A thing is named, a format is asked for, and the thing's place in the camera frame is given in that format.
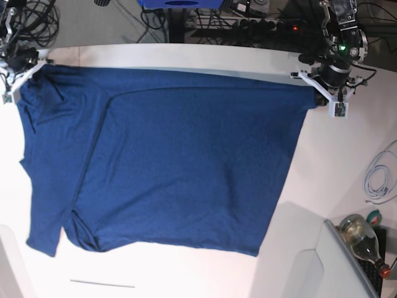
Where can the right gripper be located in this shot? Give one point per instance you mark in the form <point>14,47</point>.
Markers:
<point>22,61</point>

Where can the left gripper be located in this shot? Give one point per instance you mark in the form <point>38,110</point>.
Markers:
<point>331,77</point>

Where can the dark blue t-shirt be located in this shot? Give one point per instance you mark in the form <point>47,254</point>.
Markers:
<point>118,156</point>

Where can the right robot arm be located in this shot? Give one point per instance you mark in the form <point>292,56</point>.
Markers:
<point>13,18</point>

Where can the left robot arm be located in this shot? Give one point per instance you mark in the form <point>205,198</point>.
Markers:
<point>343,40</point>

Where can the black power strip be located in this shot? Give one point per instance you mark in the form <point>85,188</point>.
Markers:
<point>258,26</point>

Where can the green tape roll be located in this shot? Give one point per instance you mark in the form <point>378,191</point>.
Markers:
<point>374,218</point>

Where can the blue plastic bin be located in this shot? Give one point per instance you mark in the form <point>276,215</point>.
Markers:
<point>179,4</point>

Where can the clear plastic bottle red cap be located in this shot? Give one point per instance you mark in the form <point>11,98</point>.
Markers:
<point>363,242</point>

